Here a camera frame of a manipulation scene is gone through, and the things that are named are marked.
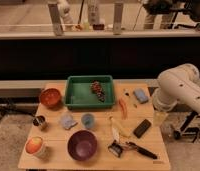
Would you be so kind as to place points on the apple in white cup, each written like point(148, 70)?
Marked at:
point(35, 146)

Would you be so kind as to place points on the light blue cup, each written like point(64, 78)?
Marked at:
point(88, 120)

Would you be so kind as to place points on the black handled brush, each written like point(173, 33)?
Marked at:
point(117, 149)

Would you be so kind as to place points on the yellow banana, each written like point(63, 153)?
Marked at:
point(118, 129)

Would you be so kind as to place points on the dark grape bunch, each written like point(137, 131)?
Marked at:
point(97, 89)

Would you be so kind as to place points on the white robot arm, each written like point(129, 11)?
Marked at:
point(177, 84)

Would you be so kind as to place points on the small metal can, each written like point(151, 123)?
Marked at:
point(40, 122)

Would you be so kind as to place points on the orange carrot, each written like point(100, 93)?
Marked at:
point(123, 108)

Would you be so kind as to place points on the orange bowl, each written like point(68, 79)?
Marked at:
point(50, 98)

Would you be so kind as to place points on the crumpled blue-grey cloth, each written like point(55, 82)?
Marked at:
point(67, 121)

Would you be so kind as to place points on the black rectangular block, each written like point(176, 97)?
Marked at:
point(142, 128)

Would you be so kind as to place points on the green plastic tray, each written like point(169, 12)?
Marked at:
point(78, 93)

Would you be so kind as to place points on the purple bowl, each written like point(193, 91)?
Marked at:
point(82, 145)

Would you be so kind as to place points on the blue sponge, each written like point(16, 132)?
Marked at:
point(141, 96)

